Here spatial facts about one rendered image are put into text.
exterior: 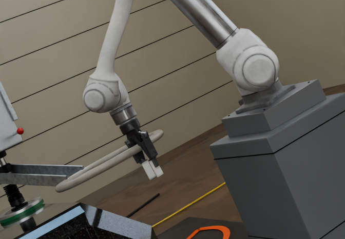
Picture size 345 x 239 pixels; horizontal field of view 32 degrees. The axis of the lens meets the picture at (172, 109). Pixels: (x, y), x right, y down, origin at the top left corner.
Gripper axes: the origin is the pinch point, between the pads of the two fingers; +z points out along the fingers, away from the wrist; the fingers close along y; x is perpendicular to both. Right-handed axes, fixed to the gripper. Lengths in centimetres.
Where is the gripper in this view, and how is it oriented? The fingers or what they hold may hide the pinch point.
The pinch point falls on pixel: (152, 169)
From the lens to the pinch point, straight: 225.5
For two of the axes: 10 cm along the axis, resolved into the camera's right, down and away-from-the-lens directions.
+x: -6.8, 3.8, -6.3
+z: 4.7, 8.8, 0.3
